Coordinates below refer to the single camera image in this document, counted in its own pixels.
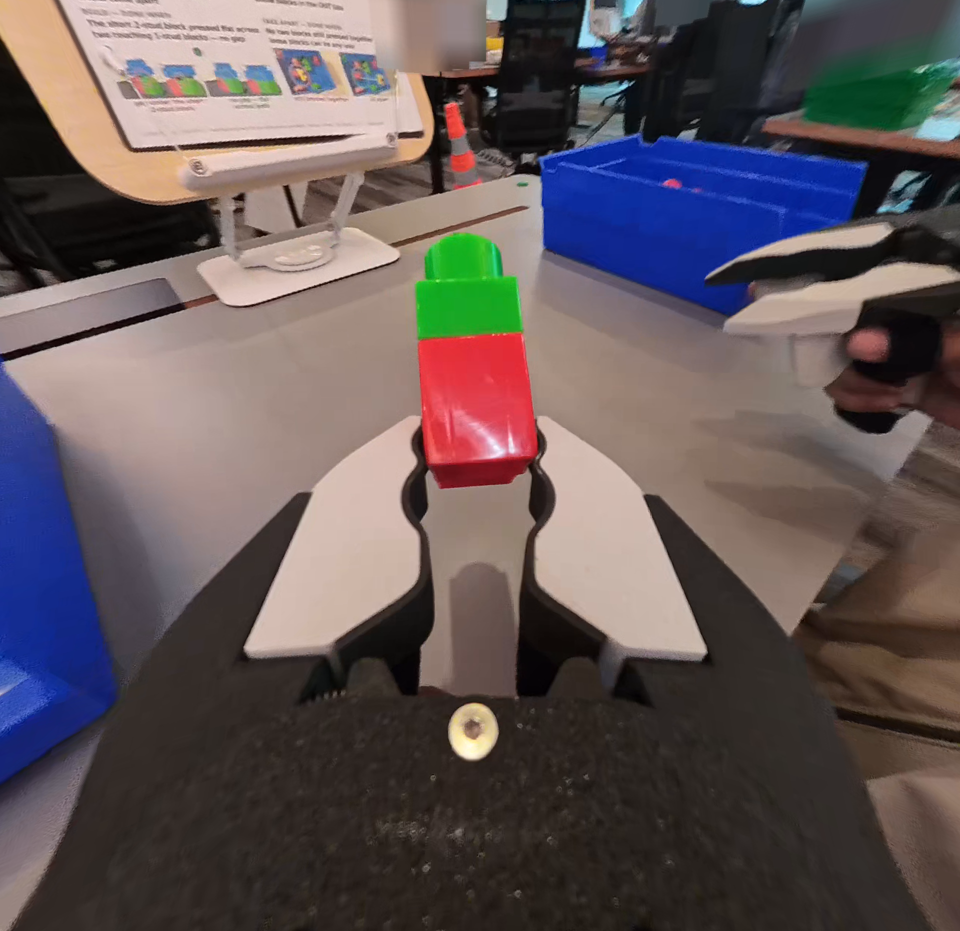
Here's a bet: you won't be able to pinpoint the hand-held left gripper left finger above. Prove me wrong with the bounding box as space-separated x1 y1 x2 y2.
243 417 436 662

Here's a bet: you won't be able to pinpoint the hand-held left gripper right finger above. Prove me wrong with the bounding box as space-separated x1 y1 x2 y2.
519 417 709 662

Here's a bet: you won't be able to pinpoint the green crate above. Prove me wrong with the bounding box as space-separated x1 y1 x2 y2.
803 64 960 131

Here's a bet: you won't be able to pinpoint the orange traffic cone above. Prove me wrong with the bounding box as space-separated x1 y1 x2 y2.
443 102 484 190

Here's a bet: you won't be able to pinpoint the printed instruction sheet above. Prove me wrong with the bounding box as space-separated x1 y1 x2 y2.
45 0 426 152

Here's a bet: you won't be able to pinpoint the person's beige trousers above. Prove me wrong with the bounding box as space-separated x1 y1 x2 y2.
795 511 960 931

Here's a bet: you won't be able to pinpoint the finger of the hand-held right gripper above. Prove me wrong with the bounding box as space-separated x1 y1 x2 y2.
705 219 907 287
725 264 960 389

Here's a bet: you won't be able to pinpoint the blue plastic bin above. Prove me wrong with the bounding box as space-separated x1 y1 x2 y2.
540 133 868 317
0 361 118 782

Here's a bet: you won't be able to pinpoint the wooden clipboard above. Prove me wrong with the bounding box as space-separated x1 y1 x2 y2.
0 0 436 206

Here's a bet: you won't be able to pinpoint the white document stand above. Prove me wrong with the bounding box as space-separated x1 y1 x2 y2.
180 133 402 307

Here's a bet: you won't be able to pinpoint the person's right hand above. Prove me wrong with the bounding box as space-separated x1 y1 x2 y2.
828 324 960 430

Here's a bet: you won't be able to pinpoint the red toy block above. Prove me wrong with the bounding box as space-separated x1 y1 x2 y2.
416 331 538 490

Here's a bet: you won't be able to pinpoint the black office chair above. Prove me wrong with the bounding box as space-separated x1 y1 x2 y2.
492 0 589 160
642 0 784 145

